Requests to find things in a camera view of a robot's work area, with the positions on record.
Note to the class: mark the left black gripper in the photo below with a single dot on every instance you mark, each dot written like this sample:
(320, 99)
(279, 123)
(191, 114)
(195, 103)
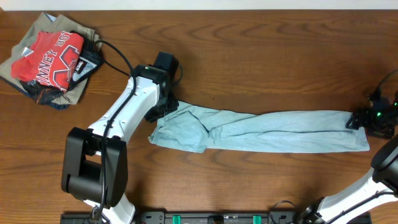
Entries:
(154, 116)

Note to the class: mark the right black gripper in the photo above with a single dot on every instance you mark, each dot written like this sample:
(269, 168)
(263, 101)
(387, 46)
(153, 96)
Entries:
(361, 117)

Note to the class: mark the light blue t-shirt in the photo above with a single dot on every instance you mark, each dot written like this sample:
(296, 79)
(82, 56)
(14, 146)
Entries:
(194, 128)

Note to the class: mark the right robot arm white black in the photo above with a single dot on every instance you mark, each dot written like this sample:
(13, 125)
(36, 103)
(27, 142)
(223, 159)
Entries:
(379, 184)

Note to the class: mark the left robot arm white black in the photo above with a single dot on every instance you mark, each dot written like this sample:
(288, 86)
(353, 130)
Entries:
(95, 159)

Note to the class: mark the red printed t-shirt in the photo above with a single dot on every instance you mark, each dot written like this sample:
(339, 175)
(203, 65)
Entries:
(52, 61)

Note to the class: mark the khaki folded garment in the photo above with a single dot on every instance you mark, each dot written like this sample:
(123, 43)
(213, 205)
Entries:
(47, 23)

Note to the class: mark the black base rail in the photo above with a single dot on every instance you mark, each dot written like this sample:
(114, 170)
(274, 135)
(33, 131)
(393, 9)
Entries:
(280, 216)

